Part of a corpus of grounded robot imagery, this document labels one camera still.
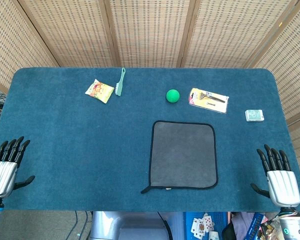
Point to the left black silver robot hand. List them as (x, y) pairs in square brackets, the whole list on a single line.
[(2, 175)]

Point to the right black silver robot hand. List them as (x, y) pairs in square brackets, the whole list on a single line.
[(283, 186)]

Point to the grey green microfibre cloth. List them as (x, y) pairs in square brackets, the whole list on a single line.
[(183, 155)]

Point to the blue cardboard box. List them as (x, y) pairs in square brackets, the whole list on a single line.
[(256, 225)]

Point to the purple cloth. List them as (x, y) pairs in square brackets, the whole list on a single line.
[(240, 222)]

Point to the blue plastic crate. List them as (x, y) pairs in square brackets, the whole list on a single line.
[(221, 218)]

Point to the small green white card box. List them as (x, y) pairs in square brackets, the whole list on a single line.
[(254, 115)]

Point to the blue carpet table mat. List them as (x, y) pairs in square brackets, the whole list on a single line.
[(77, 150)]

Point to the small white cup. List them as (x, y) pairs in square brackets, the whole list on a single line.
[(213, 235)]

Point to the spread playing cards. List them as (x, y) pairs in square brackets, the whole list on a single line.
[(202, 225)]

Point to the razor blister pack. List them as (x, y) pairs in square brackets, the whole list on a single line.
[(208, 101)]

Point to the yellow snack packet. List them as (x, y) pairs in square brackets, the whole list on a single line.
[(100, 91)]

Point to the silver robot torso base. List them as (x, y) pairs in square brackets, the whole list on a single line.
[(130, 226)]

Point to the green ball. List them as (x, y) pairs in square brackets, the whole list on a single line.
[(173, 96)]

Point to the light green cleaning brush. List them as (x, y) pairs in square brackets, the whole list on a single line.
[(119, 87)]

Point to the bamboo folding screen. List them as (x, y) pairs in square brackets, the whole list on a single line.
[(150, 30)]

